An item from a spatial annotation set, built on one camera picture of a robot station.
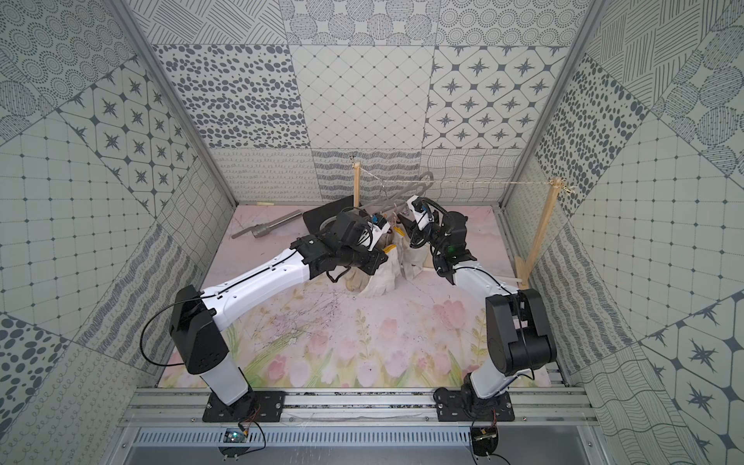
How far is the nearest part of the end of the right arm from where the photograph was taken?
762mm

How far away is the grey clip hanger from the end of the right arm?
71 mm

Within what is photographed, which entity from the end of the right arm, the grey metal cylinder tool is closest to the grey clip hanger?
the end of the right arm

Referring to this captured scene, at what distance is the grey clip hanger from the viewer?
765 millimetres

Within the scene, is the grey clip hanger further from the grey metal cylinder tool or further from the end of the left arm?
the grey metal cylinder tool

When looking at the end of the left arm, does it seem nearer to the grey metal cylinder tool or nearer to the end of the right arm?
the end of the right arm

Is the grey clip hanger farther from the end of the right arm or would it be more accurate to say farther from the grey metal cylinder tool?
the grey metal cylinder tool
